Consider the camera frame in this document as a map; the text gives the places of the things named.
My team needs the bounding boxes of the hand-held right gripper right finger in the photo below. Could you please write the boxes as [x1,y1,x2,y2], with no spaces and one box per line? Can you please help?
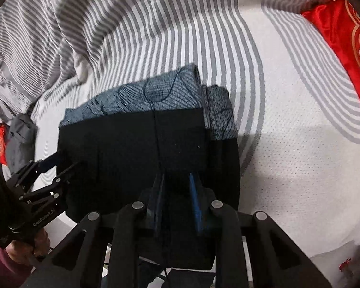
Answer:
[188,172,333,288]

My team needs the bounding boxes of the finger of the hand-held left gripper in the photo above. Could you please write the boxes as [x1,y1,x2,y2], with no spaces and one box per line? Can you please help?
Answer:
[18,161,87,207]
[7,151,65,191]

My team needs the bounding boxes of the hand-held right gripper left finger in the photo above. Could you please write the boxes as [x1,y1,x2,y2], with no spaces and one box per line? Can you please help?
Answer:
[19,172,168,288]

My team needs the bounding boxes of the black pants patterned blue waistband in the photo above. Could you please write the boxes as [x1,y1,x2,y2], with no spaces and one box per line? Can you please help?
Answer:
[58,63,240,272]

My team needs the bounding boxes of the person's left forearm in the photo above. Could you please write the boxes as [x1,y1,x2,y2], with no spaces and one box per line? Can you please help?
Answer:
[0,243,33,288]

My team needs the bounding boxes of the person's left hand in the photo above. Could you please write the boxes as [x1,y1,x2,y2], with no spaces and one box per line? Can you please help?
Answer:
[9,228,51,266]

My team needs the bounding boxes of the dark grey cloth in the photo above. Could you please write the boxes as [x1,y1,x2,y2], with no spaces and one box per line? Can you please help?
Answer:
[4,113,39,168]

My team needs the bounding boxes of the small red printed cloth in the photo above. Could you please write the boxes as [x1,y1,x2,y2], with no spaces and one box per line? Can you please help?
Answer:
[0,120,9,165]

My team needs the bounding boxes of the white mattress grey curved stripes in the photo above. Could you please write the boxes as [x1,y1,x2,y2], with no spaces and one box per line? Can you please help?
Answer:
[30,3,360,261]

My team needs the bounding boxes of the grey white striped blanket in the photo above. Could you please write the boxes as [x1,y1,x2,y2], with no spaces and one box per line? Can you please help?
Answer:
[0,0,345,120]

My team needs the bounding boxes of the white cloth red print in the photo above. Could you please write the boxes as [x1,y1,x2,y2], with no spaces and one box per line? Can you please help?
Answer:
[310,240,360,288]

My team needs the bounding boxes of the red satin cloth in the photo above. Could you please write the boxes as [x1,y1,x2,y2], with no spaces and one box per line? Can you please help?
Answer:
[300,0,360,144]

